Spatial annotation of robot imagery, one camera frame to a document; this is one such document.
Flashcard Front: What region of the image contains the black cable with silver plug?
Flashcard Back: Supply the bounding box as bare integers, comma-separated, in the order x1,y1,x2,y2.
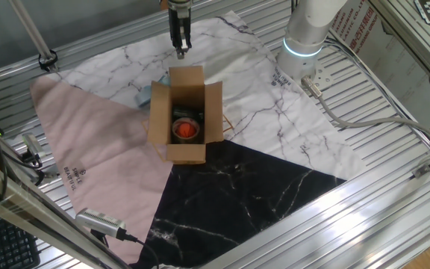
11,149,60,186

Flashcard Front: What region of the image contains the black camera cable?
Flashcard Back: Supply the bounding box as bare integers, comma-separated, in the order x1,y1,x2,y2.
119,229,161,269

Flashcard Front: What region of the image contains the brown cardboard box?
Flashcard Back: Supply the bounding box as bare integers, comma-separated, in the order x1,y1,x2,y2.
146,66,225,165

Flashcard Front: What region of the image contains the marble pink black cloth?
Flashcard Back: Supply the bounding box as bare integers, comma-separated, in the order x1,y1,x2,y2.
29,10,367,269

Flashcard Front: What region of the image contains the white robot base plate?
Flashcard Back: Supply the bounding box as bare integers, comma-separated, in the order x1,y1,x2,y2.
296,59,334,93

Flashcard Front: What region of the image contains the black pole clamp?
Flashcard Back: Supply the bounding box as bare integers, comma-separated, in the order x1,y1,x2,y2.
37,49,59,72

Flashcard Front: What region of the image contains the black keyboard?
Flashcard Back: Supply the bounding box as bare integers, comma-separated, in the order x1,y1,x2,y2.
0,207,41,269

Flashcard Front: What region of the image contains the grey cable with metal plug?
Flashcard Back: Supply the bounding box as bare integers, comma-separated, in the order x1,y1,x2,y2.
299,75,430,150

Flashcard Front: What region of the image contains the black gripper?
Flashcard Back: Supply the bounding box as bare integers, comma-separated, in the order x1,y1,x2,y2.
168,0,193,60

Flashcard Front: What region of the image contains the grey panel with red print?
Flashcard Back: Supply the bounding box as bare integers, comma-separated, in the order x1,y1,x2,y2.
328,0,430,146

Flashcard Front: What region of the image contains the silver camera with vents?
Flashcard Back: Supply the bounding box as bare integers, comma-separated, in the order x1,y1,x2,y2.
75,208,128,241

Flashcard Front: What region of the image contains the small silver camera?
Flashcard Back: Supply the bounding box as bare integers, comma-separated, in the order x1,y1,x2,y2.
21,132,47,160

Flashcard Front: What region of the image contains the aluminium pole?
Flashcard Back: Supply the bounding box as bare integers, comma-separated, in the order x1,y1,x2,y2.
7,0,59,72

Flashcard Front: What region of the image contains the light blue gift box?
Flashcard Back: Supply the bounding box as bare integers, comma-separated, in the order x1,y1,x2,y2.
134,74,171,109

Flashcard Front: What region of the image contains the brown tape roll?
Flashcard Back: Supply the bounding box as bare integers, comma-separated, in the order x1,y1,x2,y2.
171,117,201,145

